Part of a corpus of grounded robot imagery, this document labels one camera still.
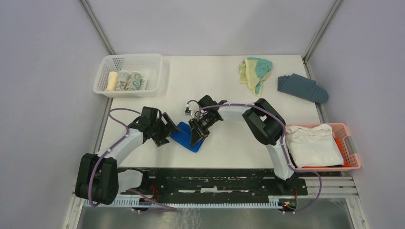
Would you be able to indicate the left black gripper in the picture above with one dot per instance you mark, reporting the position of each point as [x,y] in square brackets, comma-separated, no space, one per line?
[160,140]

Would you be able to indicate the pink plastic basket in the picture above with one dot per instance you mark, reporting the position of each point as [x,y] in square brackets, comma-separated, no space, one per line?
[340,131]

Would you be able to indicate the patterned rolled towel right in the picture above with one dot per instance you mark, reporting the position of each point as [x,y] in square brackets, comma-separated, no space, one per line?
[136,82]

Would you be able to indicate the grey blue towel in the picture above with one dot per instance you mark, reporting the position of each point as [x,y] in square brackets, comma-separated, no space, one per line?
[302,87]

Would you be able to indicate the cream rolled towel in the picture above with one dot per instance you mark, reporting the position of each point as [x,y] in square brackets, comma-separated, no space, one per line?
[112,81]

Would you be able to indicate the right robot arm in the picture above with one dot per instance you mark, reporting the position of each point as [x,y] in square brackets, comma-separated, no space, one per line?
[265,123]

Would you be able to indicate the aluminium frame rails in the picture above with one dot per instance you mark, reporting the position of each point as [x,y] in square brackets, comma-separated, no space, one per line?
[338,206]

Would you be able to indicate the white cloth in pink basket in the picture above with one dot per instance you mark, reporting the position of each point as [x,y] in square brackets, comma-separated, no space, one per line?
[313,147]

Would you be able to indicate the white cable duct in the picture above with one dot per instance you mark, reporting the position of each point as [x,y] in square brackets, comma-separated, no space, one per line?
[139,202]

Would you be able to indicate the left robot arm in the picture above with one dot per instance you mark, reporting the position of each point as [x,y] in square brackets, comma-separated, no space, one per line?
[98,179]

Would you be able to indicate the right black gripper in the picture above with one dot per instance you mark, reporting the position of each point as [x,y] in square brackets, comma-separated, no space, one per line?
[197,133]

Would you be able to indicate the patterned rolled towel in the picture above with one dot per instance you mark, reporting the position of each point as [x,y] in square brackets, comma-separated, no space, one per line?
[123,78]
[136,82]

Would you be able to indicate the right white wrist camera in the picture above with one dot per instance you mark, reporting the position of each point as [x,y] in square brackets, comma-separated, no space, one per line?
[188,111]

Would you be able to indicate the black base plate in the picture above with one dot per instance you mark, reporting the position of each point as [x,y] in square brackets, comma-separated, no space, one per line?
[217,186]

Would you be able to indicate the white plastic basket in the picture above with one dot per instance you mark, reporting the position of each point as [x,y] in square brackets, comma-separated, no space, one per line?
[148,65]

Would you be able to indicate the orange item in basket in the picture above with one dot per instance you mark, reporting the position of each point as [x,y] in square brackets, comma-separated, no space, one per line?
[338,143]

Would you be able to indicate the patterned rolled towel left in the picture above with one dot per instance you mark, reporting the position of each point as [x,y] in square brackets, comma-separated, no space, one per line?
[123,78]

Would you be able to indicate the green yellow towel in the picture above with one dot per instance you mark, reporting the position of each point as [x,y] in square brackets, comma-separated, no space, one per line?
[253,72]

